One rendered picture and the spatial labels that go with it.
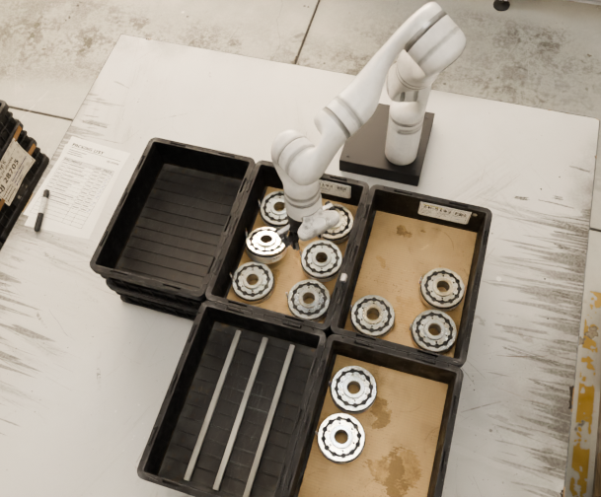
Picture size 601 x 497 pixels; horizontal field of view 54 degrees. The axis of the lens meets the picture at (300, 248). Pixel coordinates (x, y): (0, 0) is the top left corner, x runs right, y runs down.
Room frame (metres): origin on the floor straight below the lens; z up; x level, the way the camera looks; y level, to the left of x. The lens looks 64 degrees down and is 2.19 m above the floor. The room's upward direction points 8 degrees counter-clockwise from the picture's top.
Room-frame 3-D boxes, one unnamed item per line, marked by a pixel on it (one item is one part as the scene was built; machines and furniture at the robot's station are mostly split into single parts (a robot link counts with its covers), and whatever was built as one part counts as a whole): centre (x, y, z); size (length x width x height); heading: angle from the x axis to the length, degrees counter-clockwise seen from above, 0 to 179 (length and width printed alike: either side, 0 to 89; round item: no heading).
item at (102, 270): (0.78, 0.29, 0.92); 0.40 x 0.30 x 0.02; 156
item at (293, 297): (0.52, 0.00, 0.86); 0.10 x 0.10 x 0.01
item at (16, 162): (1.37, 1.02, 0.41); 0.31 x 0.02 x 0.16; 156
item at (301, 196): (0.62, -0.02, 1.27); 0.09 x 0.07 x 0.15; 31
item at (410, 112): (0.98, -0.33, 1.00); 0.09 x 0.09 x 0.17; 82
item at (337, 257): (0.62, -0.05, 0.86); 0.10 x 0.10 x 0.01
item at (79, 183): (1.06, 0.64, 0.70); 0.33 x 0.23 x 0.01; 156
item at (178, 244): (0.78, 0.29, 0.87); 0.40 x 0.30 x 0.11; 156
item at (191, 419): (0.29, 0.18, 0.87); 0.40 x 0.30 x 0.11; 156
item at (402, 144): (0.97, -0.33, 0.84); 0.09 x 0.09 x 0.17; 55
